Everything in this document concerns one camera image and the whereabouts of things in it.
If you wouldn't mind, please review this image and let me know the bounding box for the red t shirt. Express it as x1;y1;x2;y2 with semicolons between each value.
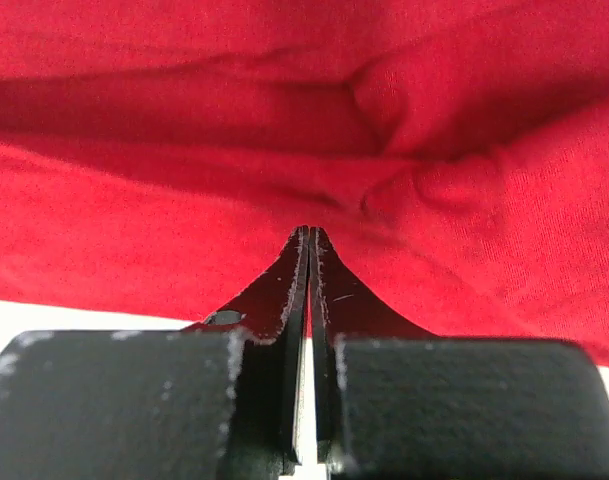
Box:
0;1;609;366

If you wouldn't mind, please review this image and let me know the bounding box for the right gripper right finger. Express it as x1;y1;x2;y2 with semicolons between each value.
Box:
309;228;609;479

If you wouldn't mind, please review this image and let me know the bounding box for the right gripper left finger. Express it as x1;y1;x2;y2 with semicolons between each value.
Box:
0;226;309;479

